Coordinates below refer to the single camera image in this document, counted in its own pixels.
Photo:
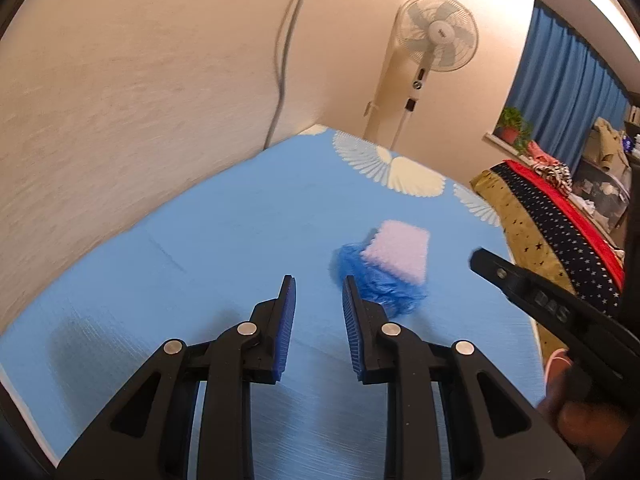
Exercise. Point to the red patterned blanket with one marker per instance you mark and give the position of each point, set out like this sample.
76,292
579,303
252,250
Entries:
600,250

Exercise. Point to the white window sill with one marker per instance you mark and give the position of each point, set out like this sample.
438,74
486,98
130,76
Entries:
492,139

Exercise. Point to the pink cloth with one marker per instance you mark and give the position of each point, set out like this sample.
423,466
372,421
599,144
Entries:
537,150

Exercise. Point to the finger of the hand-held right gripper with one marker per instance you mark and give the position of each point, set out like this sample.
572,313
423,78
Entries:
520,285

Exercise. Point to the navy star print blanket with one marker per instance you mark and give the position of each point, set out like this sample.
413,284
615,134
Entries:
560,230

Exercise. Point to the white bookshelf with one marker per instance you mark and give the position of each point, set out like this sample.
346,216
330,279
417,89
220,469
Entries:
632,130

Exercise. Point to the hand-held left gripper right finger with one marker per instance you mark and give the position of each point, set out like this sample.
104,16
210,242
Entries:
353,330

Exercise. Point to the person's right hand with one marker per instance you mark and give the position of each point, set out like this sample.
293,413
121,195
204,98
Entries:
592,425

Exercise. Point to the potted green plant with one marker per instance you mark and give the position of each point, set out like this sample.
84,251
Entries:
510,132

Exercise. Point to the beige jacket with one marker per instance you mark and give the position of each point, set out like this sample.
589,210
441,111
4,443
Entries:
610,145

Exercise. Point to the gold star print cloth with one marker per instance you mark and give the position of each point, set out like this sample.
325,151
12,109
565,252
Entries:
520,215

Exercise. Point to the blue plastic bag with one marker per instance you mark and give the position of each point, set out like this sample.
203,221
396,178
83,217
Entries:
385,292

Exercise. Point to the blue printed mat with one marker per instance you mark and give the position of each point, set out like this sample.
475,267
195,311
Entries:
175,285

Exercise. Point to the black white striped cloth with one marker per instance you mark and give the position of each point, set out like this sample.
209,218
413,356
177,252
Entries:
552,175

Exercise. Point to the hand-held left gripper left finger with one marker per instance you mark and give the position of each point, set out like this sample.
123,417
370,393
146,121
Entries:
284,330

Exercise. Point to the lavender foam pad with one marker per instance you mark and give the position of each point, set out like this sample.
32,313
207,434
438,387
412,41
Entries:
400,250

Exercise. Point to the translucent storage box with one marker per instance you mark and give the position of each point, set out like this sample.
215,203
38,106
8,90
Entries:
600,200

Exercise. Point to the white standing fan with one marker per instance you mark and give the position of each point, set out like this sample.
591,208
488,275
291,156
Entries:
435,32

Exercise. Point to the blue curtain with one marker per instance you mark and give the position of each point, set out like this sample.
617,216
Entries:
560,70

